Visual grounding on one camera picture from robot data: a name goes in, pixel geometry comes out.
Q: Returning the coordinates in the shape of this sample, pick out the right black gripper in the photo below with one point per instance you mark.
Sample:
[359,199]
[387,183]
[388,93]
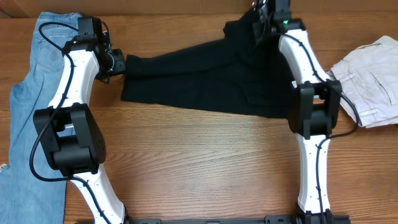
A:
[256,32]

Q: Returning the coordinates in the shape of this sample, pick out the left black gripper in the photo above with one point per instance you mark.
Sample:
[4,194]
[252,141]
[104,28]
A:
[119,64]

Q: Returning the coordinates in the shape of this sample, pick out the black t-shirt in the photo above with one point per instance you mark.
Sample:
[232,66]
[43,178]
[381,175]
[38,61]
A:
[230,75]

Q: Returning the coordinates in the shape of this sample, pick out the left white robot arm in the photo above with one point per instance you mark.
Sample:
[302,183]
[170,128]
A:
[67,131]

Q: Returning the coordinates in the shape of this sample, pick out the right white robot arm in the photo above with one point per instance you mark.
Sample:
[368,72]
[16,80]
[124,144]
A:
[314,110]

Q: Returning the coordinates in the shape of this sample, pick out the beige cargo shorts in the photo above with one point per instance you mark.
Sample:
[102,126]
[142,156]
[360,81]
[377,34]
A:
[368,76]

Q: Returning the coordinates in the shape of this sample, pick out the blue denim jeans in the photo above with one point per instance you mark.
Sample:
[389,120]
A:
[24,198]

